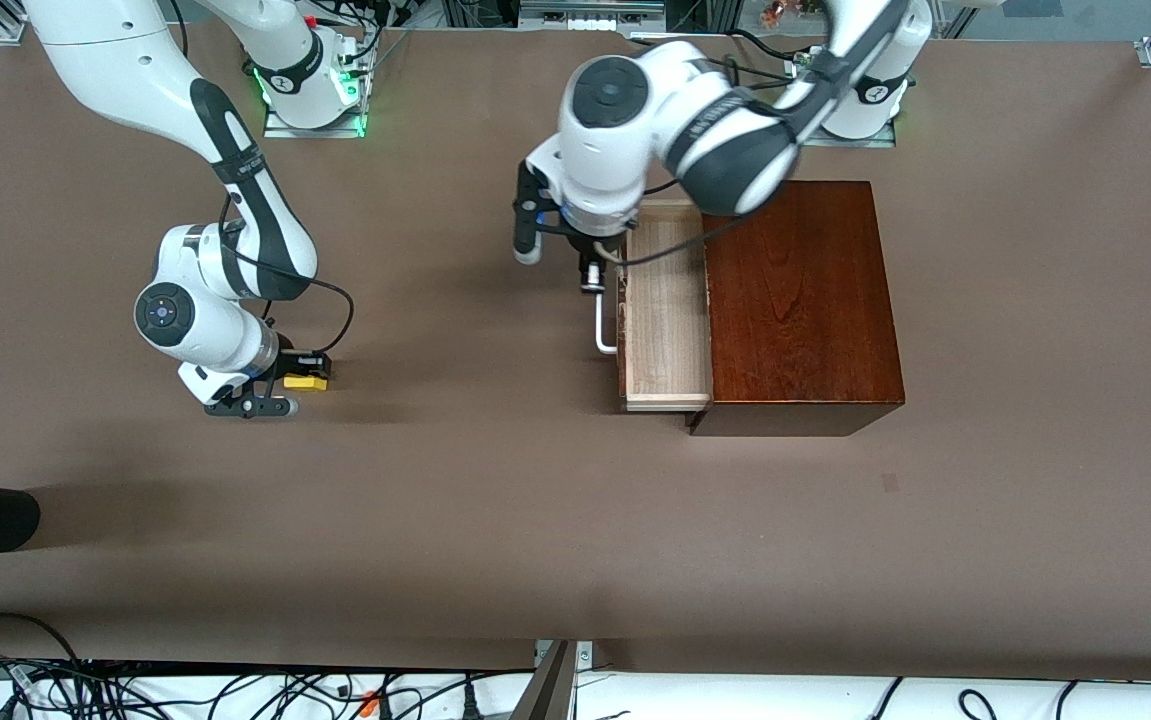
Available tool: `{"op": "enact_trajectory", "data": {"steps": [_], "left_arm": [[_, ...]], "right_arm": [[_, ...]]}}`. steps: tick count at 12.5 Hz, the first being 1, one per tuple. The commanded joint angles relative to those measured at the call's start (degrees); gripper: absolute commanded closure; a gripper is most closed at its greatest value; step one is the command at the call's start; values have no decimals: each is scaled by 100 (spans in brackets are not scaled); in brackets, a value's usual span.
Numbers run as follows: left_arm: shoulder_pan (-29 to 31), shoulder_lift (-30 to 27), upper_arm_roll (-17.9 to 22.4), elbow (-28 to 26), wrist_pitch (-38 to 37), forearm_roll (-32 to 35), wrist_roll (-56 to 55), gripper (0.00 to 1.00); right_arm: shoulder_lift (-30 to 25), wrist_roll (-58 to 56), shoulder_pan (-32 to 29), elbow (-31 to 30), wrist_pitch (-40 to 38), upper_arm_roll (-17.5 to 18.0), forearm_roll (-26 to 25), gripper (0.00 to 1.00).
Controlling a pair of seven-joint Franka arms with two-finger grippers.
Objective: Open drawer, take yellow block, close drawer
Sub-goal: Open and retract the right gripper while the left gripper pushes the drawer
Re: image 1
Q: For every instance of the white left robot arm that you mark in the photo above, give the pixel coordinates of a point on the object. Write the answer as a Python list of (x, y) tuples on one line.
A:
[(615, 130)]

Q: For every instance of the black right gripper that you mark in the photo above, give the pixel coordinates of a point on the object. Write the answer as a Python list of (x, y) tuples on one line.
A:
[(288, 365)]

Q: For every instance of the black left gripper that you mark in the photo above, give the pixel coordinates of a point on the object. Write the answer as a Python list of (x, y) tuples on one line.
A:
[(596, 246)]

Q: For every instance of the yellow block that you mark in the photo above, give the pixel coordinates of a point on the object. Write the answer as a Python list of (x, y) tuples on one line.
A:
[(305, 382)]

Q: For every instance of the grey power strip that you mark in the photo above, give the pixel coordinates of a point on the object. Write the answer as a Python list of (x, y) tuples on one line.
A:
[(590, 12)]

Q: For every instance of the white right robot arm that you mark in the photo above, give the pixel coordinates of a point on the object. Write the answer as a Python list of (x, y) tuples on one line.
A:
[(125, 60)]

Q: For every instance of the dark brown wooden cabinet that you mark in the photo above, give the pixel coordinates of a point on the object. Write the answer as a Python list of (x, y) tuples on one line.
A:
[(800, 290)]

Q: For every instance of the small aluminium bracket plate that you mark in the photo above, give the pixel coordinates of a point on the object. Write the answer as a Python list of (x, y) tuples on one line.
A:
[(583, 655)]

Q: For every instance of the dark metal beam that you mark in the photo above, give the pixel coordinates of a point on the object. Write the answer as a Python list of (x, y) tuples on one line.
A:
[(547, 690)]

